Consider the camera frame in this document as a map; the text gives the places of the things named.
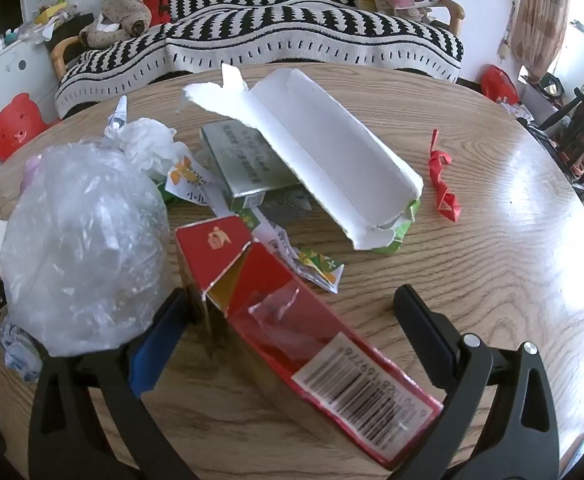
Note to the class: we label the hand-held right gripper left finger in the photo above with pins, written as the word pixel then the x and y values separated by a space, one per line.
pixel 152 355

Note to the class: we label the black chair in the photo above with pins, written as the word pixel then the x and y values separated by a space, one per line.
pixel 579 120

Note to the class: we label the red bear stool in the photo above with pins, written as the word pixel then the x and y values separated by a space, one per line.
pixel 14 127

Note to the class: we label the orange and white paper scrap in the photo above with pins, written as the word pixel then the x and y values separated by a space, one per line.
pixel 187 177

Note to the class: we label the clear plastic bag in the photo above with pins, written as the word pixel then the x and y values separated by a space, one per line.
pixel 82 240

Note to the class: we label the crumpled colourful snack wrapper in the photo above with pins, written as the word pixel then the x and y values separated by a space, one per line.
pixel 272 240

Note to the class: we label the blue and white crumpled paper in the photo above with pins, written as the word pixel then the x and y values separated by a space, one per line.
pixel 19 355

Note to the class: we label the green and white crumpled wrapper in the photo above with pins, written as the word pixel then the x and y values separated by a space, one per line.
pixel 322 265

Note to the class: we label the red bag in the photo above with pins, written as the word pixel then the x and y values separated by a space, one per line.
pixel 499 85

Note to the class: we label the red cushion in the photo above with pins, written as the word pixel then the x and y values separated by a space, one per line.
pixel 157 7

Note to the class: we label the black and white striped blanket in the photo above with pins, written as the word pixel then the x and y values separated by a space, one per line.
pixel 297 25

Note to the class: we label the torn white cardboard box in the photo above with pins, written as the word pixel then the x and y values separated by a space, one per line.
pixel 332 155

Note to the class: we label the red carton box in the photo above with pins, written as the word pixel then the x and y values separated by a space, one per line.
pixel 262 280

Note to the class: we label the red twisted wrapper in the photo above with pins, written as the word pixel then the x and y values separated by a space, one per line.
pixel 444 200

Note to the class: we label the pile of clutter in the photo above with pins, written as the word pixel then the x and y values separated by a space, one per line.
pixel 52 15

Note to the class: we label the white cabinet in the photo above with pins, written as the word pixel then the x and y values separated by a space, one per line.
pixel 12 70

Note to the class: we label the patterned curtain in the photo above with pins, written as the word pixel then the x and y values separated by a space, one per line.
pixel 541 15

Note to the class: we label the black cloth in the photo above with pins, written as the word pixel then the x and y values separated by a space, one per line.
pixel 69 27

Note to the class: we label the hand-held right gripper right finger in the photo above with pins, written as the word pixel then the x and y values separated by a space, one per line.
pixel 421 325

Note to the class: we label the twisted white wrapper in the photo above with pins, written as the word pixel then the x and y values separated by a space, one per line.
pixel 117 117

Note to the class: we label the crumpled white tissue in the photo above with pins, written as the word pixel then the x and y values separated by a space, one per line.
pixel 142 140

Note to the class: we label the brown spotted cloth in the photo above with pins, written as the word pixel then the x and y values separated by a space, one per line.
pixel 122 17

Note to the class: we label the grey foil packet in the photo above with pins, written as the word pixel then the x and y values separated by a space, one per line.
pixel 287 207

